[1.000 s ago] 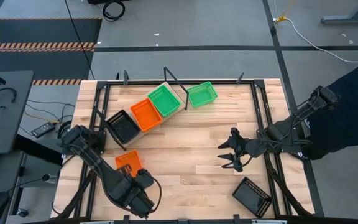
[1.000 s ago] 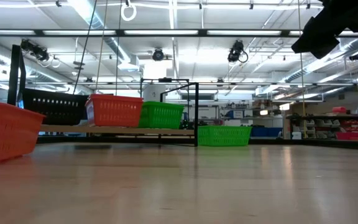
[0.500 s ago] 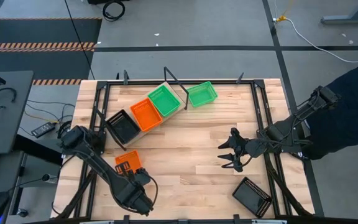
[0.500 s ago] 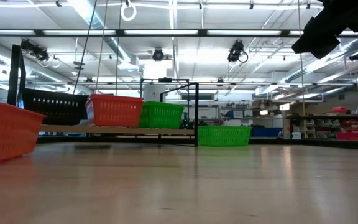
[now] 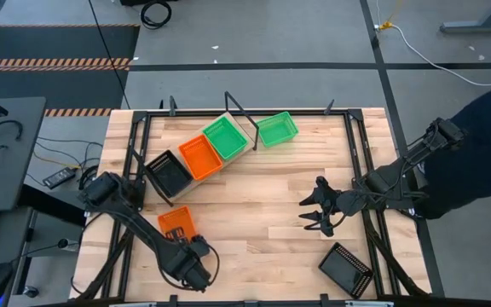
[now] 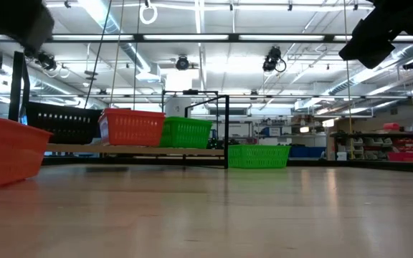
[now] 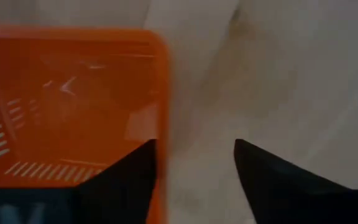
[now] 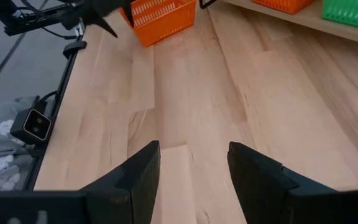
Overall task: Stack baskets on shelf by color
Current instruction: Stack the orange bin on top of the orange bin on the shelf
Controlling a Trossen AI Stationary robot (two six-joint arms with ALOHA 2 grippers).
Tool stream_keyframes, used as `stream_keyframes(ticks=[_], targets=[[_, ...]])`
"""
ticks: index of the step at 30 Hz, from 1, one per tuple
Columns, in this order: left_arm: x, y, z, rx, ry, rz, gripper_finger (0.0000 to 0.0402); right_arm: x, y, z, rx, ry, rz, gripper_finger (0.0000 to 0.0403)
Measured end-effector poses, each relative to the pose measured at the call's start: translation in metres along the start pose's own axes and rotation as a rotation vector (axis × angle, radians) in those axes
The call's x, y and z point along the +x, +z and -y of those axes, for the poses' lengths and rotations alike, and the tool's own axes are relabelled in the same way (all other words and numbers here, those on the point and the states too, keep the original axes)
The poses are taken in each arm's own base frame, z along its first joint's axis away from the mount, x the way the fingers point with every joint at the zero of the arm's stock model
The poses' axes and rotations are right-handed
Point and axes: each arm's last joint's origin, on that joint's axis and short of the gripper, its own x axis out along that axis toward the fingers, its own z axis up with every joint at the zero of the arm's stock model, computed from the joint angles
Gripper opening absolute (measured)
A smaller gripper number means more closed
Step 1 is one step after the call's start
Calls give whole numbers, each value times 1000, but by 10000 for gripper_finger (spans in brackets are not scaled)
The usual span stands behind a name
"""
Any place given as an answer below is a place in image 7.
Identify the orange slotted plastic basket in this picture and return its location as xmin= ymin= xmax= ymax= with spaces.
xmin=0 ymin=26 xmax=171 ymax=224

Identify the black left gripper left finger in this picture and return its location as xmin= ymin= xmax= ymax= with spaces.
xmin=78 ymin=139 xmax=158 ymax=224

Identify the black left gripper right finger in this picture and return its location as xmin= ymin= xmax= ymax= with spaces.
xmin=234 ymin=139 xmax=358 ymax=224

